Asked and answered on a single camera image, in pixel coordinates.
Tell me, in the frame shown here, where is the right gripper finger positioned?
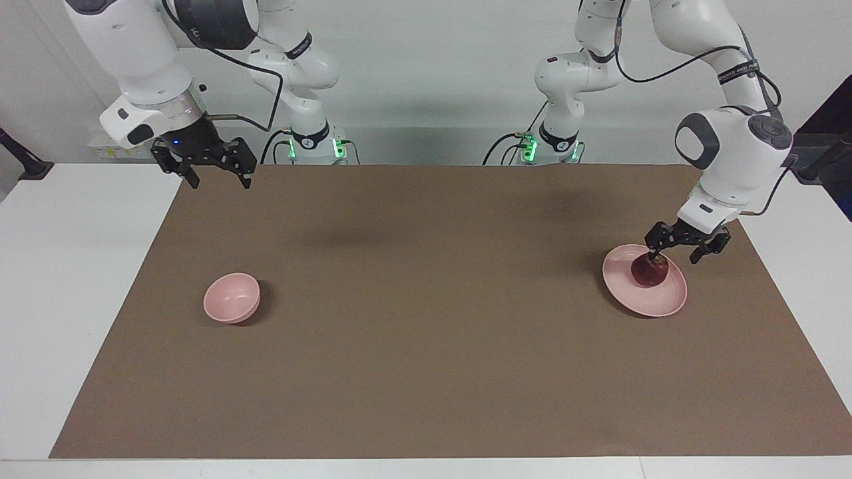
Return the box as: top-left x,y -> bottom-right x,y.
150,140 -> 200,189
223,138 -> 258,189

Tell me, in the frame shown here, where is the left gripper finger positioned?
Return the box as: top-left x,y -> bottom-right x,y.
644,223 -> 670,260
690,230 -> 732,265

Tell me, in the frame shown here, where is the dark red apple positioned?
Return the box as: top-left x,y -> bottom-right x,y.
630,253 -> 670,288

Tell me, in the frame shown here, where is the pink plate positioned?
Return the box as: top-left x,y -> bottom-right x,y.
602,244 -> 688,318

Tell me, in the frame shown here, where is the pink bowl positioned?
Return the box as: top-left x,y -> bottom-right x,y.
203,273 -> 262,325

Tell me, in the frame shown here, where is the dark furniture piece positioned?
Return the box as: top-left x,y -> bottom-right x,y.
789,77 -> 852,222

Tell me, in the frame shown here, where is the brown table mat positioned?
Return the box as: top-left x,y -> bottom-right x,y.
49,164 -> 852,460

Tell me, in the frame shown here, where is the black base cable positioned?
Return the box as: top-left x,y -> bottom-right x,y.
483,103 -> 553,166
260,129 -> 294,165

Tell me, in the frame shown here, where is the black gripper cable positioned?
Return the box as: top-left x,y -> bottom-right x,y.
160,0 -> 286,132
614,17 -> 796,217

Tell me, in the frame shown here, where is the black clamp mount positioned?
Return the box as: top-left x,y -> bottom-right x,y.
792,130 -> 852,186
0,126 -> 55,182

